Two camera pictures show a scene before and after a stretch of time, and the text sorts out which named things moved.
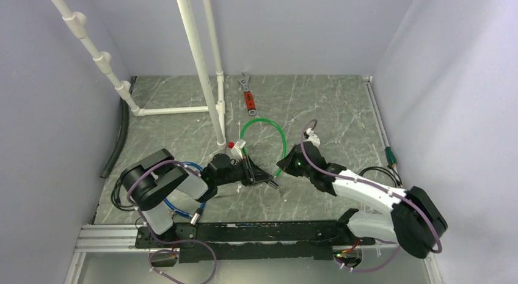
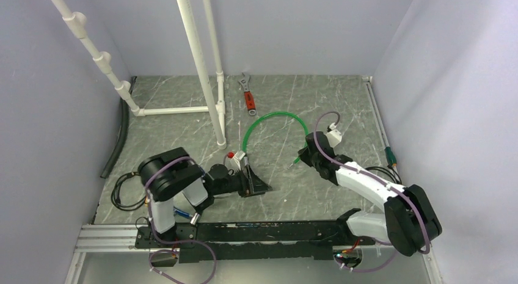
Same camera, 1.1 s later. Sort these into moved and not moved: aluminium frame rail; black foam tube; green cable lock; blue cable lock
Moved: green cable lock
Not moved: blue cable lock; aluminium frame rail; black foam tube
